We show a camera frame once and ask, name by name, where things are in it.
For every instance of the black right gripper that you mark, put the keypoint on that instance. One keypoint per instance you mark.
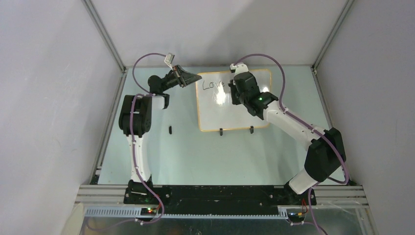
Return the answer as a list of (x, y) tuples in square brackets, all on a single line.
[(233, 86)]

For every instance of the yellow framed whiteboard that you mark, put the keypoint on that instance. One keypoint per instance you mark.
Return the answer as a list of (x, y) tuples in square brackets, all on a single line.
[(215, 108)]

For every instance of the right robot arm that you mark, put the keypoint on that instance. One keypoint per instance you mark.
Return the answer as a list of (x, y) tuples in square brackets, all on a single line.
[(325, 150)]

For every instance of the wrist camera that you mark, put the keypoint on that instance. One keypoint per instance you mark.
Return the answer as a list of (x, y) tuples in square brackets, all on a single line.
[(239, 70), (169, 59)]

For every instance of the aluminium frame rail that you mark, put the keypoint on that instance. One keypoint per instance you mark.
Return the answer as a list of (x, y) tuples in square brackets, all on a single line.
[(96, 18)]

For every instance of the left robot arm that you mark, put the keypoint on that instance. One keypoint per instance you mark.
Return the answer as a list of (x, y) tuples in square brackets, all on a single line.
[(135, 122)]

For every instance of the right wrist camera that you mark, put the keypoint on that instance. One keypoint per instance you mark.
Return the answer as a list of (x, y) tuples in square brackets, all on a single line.
[(239, 70)]

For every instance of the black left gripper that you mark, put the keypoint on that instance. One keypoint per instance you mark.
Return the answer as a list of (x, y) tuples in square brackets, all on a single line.
[(187, 78)]

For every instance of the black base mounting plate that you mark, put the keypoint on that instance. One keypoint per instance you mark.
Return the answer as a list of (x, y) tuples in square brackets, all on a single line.
[(217, 200)]

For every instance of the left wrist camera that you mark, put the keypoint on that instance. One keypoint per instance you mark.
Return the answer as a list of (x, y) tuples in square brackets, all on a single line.
[(169, 59)]

